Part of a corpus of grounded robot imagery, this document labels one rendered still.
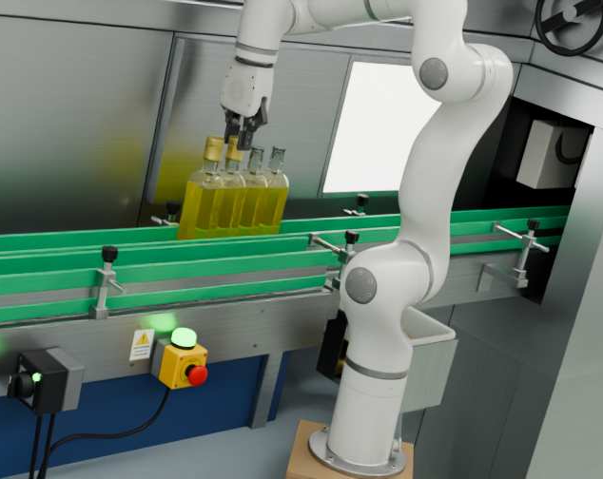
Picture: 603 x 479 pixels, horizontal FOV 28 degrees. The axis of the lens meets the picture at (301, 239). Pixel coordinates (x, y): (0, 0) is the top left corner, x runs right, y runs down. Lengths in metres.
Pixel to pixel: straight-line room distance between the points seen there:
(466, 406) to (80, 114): 1.55
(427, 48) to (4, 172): 0.81
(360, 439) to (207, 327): 0.36
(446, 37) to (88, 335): 0.79
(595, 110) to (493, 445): 0.95
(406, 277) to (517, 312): 1.18
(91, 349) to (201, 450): 0.38
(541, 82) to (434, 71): 1.24
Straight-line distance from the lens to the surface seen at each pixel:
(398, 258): 2.10
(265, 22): 2.27
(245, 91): 2.30
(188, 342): 2.17
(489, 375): 3.32
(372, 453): 2.24
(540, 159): 3.32
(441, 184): 2.07
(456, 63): 1.96
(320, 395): 2.72
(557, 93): 3.15
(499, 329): 3.28
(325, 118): 2.68
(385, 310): 2.07
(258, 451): 2.41
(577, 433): 3.43
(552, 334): 3.19
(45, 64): 2.23
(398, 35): 2.79
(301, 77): 2.59
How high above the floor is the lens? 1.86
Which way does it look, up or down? 17 degrees down
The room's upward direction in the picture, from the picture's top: 13 degrees clockwise
